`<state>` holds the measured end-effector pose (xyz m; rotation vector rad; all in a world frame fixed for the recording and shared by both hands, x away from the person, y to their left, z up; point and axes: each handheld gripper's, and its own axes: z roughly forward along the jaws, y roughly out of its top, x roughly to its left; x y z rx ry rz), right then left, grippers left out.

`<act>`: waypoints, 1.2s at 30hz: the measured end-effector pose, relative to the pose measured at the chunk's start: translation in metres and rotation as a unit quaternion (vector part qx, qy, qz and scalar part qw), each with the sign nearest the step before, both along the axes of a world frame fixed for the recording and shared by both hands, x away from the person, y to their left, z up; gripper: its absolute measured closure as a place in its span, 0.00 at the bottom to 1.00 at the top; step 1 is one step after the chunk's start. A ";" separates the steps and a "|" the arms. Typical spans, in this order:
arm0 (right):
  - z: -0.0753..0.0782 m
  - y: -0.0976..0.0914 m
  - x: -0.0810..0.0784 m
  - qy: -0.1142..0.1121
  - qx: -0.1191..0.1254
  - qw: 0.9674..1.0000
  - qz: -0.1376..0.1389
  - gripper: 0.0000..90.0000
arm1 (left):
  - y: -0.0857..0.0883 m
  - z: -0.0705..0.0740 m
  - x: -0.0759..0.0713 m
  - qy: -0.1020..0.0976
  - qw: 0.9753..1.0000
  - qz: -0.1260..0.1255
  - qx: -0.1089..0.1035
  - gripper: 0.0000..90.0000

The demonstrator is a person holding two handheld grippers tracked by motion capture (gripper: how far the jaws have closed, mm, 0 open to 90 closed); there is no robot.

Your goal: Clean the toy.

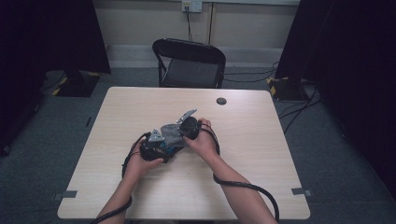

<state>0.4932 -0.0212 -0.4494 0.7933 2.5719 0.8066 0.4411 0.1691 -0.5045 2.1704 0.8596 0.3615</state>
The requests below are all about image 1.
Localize grey terry towel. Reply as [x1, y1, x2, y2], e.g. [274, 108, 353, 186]
[160, 122, 187, 149]

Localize black folding chair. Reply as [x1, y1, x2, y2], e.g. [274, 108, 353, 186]
[151, 37, 227, 90]

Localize black wall socket cable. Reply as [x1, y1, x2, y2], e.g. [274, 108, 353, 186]
[185, 7, 193, 42]

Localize black curtain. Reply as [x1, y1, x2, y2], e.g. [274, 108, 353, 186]
[275, 0, 396, 201]
[0, 0, 112, 157]

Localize white wall socket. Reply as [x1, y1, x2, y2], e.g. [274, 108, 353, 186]
[181, 0, 204, 14]

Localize black stand base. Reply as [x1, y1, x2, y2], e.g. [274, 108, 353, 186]
[55, 69, 101, 98]
[265, 76, 310, 103]

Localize black floor cables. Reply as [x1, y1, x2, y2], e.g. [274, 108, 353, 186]
[223, 61, 323, 135]

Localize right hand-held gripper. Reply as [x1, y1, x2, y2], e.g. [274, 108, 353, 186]
[176, 108, 204, 141]

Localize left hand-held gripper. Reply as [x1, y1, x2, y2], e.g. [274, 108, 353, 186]
[139, 128, 171, 163]

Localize person's right hand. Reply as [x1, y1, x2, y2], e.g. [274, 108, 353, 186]
[182, 118, 220, 163]

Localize person's left hand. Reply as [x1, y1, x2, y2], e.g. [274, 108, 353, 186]
[123, 140, 165, 179]

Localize grey tape strip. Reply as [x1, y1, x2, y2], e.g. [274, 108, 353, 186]
[290, 187, 314, 197]
[52, 189, 78, 201]

